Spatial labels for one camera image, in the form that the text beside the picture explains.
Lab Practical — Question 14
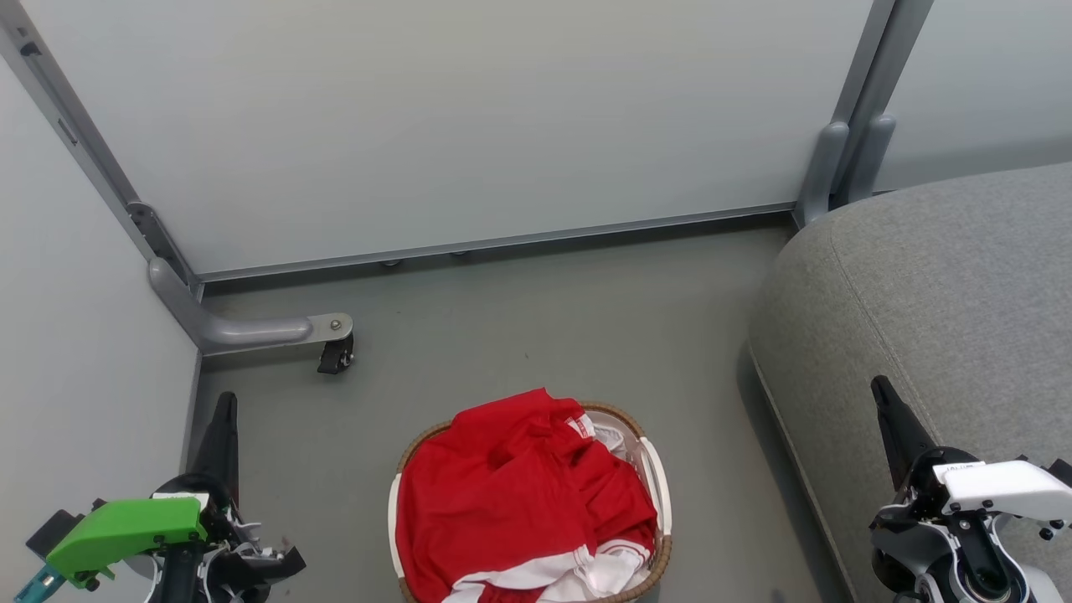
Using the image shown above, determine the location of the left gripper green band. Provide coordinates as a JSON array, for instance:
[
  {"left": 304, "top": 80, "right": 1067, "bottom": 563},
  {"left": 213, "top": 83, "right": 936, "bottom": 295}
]
[{"left": 46, "top": 392, "right": 307, "bottom": 603}]

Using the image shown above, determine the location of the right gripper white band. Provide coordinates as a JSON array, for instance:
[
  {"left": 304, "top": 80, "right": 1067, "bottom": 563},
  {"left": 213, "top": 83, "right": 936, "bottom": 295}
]
[{"left": 870, "top": 375, "right": 1072, "bottom": 545}]

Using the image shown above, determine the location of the red and white garment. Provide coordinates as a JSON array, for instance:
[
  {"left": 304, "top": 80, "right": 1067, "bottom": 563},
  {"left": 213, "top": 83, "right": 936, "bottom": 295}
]
[{"left": 395, "top": 387, "right": 659, "bottom": 603}]

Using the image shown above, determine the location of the grey fabric sofa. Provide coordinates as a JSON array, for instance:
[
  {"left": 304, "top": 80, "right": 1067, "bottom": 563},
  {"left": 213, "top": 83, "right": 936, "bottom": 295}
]
[{"left": 748, "top": 162, "right": 1072, "bottom": 603}]

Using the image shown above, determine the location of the grey partition foot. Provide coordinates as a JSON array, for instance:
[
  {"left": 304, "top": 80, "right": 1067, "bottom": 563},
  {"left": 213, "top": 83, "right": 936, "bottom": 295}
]
[{"left": 148, "top": 258, "right": 354, "bottom": 358}]

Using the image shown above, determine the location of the black caster wheel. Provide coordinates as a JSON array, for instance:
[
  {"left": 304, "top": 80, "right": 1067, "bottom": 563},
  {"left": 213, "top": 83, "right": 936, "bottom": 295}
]
[{"left": 317, "top": 332, "right": 357, "bottom": 375}]

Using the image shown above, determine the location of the wicker rim laundry basket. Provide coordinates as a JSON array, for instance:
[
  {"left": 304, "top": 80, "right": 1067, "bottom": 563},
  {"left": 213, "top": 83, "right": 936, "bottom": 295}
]
[{"left": 388, "top": 400, "right": 673, "bottom": 603}]

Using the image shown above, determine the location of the teal left camera connector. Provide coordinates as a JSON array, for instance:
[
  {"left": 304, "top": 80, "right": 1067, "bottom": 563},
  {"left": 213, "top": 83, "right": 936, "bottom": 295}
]
[{"left": 13, "top": 563, "right": 66, "bottom": 603}]

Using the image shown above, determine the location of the grey double partition post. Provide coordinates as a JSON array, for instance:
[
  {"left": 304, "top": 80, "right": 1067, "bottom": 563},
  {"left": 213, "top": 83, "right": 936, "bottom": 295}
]
[{"left": 795, "top": 0, "right": 935, "bottom": 229}]

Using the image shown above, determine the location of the grey partition bottom rail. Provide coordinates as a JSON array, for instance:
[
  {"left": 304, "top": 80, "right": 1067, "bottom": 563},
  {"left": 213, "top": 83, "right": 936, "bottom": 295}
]
[{"left": 196, "top": 201, "right": 798, "bottom": 284}]

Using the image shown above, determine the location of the grey slanted partition post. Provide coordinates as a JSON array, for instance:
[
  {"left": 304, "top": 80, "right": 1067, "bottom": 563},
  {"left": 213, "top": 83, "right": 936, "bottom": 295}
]
[{"left": 0, "top": 0, "right": 204, "bottom": 302}]

